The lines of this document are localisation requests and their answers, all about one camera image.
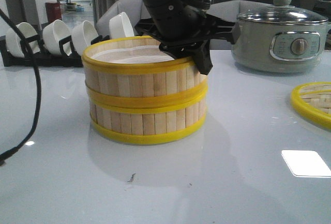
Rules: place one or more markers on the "black bowl rack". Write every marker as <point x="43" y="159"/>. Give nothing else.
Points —
<point x="68" y="57"/>

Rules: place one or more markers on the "white bowl right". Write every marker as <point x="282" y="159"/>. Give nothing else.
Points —
<point x="120" y="26"/>

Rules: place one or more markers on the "glass pot lid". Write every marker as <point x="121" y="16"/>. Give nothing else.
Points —
<point x="282" y="12"/>

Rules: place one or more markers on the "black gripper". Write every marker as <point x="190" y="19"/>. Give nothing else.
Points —
<point x="184" y="36"/>

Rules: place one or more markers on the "white bowl far left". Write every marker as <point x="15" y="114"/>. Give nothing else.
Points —
<point x="13" y="40"/>

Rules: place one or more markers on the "red bin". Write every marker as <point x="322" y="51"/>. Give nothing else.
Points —
<point x="53" y="10"/>

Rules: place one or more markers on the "bamboo steamer lid yellow rim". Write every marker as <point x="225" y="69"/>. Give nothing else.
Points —
<point x="312" y="101"/>

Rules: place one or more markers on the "white bowl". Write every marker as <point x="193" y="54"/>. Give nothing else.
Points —
<point x="82" y="35"/>
<point x="120" y="26"/>
<point x="13" y="40"/>
<point x="53" y="33"/>

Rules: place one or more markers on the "grey chair right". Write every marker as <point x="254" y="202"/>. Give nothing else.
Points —
<point x="228" y="11"/>

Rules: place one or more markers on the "bamboo steamer basket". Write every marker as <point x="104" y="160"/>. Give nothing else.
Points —
<point x="150" y="85"/>
<point x="150" y="126"/>

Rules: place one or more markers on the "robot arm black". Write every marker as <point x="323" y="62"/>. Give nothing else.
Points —
<point x="164" y="8"/>

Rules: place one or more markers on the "grey electric cooking pot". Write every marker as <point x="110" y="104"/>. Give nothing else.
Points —
<point x="280" y="48"/>

